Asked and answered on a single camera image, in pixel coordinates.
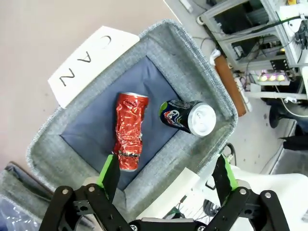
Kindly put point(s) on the white paper label CAN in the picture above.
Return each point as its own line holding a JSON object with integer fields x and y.
{"x": 86, "y": 67}

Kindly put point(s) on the grey basket labelled can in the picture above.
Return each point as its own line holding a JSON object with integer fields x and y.
{"x": 192, "y": 72}

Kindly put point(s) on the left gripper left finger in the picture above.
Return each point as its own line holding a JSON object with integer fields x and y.
{"x": 96, "y": 211}

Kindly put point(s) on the dark blue drink can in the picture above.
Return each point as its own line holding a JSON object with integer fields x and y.
{"x": 178, "y": 115}

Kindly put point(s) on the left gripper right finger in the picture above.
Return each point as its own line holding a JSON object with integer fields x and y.
{"x": 245, "y": 211}

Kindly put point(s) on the crushed red drink can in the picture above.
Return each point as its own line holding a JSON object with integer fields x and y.
{"x": 128, "y": 125}

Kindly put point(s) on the aluminium frame equipment rack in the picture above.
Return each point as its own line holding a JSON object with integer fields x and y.
{"x": 272, "y": 31}

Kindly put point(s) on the grey basket labelled plastic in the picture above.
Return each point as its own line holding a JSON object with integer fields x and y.
{"x": 14, "y": 183}

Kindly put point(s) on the white crumpled cloth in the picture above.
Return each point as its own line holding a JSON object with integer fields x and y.
{"x": 214, "y": 55}

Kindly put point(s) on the white power strip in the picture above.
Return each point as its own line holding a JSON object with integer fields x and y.
{"x": 244, "y": 93}

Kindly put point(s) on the large clear plastic bottle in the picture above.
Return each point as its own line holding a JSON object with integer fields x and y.
{"x": 14, "y": 219}

